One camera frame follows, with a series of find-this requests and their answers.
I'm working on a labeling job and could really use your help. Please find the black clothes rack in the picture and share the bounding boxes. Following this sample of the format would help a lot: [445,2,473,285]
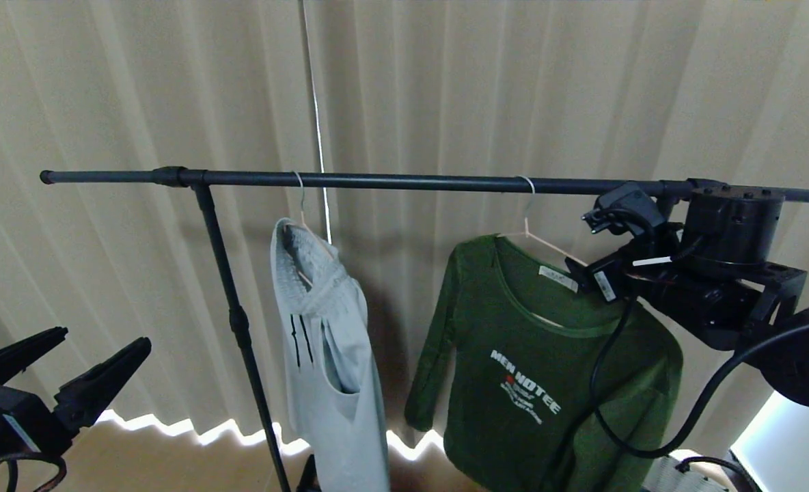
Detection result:
[40,166,809,492]

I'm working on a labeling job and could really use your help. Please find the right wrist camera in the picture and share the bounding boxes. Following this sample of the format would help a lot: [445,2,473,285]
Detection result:
[582,181,666,240]

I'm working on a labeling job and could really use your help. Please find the beige curtain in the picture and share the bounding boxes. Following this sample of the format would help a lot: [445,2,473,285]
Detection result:
[0,0,809,452]

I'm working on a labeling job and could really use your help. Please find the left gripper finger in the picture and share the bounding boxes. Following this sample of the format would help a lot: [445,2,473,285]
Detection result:
[0,327,69,385]
[53,337,152,435]

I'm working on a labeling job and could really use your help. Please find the pale grey shorts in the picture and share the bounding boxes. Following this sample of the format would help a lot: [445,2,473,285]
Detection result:
[271,219,392,492]

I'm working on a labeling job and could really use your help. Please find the white laundry basket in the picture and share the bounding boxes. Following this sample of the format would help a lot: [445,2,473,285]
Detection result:
[640,454,764,492]

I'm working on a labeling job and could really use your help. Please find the green printed garment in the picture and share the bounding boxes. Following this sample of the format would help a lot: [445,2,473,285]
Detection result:
[404,234,684,492]

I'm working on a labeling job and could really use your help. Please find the pink clothes hanger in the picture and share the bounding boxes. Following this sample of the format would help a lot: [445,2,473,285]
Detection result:
[292,171,340,288]
[497,176,591,327]

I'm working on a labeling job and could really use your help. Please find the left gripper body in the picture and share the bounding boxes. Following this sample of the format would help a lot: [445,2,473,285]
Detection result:
[0,383,72,472]

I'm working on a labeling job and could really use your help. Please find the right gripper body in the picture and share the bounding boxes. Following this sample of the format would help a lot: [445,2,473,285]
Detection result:
[584,248,762,351]

